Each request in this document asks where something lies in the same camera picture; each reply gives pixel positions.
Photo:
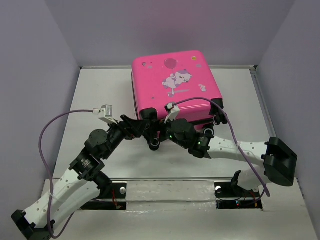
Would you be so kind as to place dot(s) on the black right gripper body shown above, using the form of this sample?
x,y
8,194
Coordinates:
x,y
168,132

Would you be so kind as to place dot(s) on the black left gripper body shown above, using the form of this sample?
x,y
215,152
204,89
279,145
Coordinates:
x,y
118,133

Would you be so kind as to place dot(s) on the pink hard-shell suitcase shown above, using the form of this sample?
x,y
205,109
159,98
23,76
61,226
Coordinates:
x,y
177,77

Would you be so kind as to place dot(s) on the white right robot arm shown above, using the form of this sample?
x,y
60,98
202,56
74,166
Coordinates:
x,y
270,161

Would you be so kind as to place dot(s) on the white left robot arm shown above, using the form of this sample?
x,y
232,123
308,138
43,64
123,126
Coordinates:
x,y
82,182

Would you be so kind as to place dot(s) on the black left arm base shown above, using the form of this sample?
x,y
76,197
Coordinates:
x,y
114,200

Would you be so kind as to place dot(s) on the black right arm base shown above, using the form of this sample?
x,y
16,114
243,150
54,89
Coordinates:
x,y
228,198

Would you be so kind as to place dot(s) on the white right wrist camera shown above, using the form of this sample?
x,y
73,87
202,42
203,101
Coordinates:
x,y
172,112

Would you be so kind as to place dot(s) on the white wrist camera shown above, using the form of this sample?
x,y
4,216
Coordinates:
x,y
172,112
105,114

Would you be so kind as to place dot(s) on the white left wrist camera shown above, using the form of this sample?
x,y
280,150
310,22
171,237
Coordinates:
x,y
105,114

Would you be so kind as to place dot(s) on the silver table rail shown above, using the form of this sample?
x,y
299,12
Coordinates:
x,y
215,179

